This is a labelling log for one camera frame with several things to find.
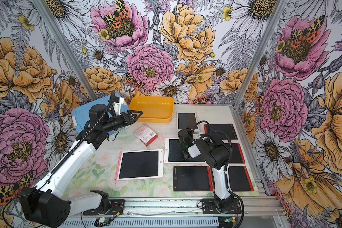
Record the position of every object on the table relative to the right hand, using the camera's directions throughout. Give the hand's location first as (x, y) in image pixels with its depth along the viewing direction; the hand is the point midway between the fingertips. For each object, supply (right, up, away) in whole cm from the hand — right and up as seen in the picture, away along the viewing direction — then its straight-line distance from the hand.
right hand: (185, 128), depth 101 cm
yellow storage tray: (-24, +14, +18) cm, 33 cm away
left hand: (-25, +7, -28) cm, 38 cm away
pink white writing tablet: (-8, -16, -6) cm, 19 cm away
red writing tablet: (+30, -28, -18) cm, 45 cm away
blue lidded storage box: (-67, +9, -9) cm, 69 cm away
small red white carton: (-27, -4, -2) cm, 27 cm away
